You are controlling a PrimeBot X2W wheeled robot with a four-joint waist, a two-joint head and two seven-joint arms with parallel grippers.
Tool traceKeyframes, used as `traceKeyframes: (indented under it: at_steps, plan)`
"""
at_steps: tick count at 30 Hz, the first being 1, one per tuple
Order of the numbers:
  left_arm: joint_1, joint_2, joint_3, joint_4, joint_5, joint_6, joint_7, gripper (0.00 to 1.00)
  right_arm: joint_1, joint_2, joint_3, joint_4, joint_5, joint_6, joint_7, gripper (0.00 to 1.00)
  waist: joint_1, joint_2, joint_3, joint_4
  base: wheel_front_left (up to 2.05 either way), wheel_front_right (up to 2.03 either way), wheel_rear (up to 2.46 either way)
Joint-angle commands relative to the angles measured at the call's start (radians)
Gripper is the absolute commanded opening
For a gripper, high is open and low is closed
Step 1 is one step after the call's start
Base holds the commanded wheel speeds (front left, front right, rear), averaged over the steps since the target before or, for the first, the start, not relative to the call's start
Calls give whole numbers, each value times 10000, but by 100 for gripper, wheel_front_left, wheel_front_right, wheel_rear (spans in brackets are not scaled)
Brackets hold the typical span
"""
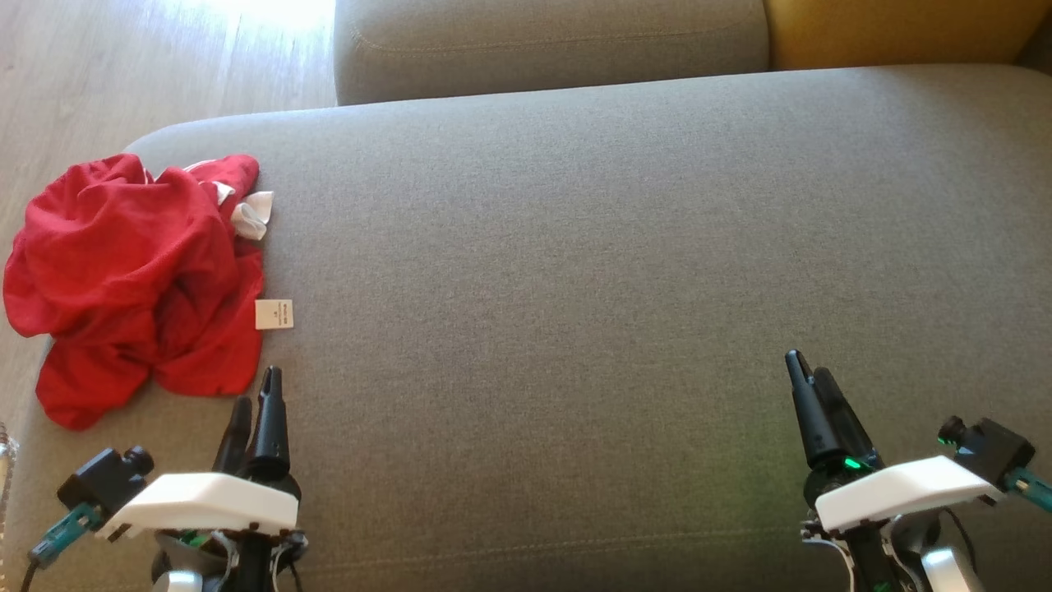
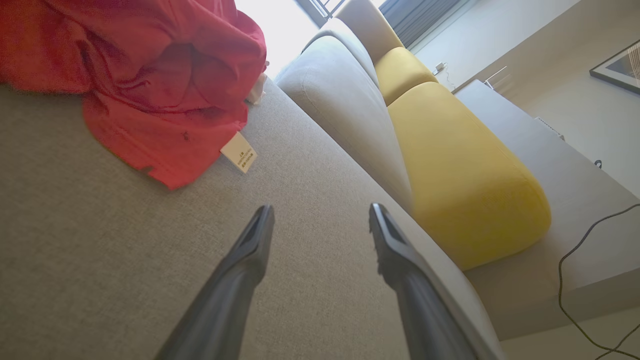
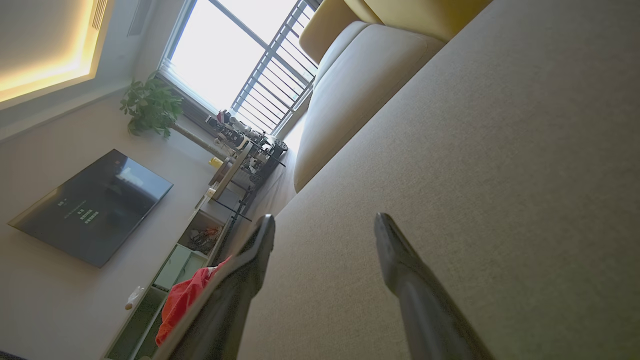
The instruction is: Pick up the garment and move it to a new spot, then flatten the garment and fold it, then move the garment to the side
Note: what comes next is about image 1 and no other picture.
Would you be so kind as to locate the teal camera connector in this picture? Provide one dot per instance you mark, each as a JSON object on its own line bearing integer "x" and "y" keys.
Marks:
{"x": 66, "y": 534}
{"x": 1031, "y": 489}

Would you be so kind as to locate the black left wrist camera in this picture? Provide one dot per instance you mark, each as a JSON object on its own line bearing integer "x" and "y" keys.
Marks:
{"x": 103, "y": 481}

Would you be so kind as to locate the red basketball t-shirt white sleeves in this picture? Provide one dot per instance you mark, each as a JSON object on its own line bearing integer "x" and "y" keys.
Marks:
{"x": 205, "y": 353}

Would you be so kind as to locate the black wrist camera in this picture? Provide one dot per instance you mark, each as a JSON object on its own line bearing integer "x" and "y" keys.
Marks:
{"x": 103, "y": 481}
{"x": 990, "y": 452}

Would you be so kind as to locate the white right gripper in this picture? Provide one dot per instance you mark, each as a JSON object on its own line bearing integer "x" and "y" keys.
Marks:
{"x": 904, "y": 489}

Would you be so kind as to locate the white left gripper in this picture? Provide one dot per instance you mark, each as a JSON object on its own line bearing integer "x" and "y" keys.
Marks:
{"x": 205, "y": 501}

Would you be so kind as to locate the teal right camera connector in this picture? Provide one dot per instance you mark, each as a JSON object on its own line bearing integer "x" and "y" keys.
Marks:
{"x": 1031, "y": 489}

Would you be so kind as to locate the large yellow sofa back cushion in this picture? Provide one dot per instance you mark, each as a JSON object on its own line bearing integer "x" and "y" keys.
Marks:
{"x": 896, "y": 29}

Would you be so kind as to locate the red shorts white trim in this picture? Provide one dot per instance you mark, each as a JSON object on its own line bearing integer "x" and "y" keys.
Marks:
{"x": 107, "y": 230}

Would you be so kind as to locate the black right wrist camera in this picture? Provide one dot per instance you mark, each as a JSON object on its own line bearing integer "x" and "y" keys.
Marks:
{"x": 990, "y": 452}

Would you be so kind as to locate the large grey sofa ottoman seat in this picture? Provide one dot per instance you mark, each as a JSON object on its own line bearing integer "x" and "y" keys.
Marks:
{"x": 575, "y": 288}

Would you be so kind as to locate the grey sofa seat cushion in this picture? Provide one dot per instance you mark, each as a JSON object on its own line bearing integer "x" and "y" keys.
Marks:
{"x": 542, "y": 41}

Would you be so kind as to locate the teal left camera connector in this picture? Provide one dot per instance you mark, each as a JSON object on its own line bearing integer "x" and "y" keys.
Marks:
{"x": 66, "y": 534}

